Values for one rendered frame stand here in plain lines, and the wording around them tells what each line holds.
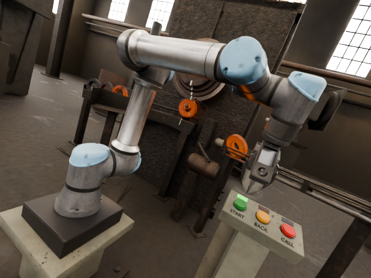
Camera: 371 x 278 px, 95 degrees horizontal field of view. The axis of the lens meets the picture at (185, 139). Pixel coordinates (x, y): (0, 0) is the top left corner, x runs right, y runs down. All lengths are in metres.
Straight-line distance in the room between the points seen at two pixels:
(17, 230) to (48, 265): 0.17
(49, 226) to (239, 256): 0.59
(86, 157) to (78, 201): 0.16
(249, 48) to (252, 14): 1.34
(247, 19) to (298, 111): 1.28
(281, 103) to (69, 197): 0.69
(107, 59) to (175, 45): 10.92
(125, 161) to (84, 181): 0.16
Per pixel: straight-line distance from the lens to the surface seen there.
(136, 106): 0.67
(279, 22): 1.63
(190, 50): 0.41
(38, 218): 0.75
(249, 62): 0.33
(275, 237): 0.62
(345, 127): 7.90
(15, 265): 1.08
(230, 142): 1.15
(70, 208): 0.72
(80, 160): 0.65
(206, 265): 0.93
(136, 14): 11.00
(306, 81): 0.45
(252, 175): 0.44
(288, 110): 0.46
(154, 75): 0.65
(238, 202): 0.62
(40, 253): 0.73
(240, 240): 0.65
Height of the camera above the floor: 0.85
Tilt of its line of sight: 12 degrees down
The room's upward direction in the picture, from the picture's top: 21 degrees clockwise
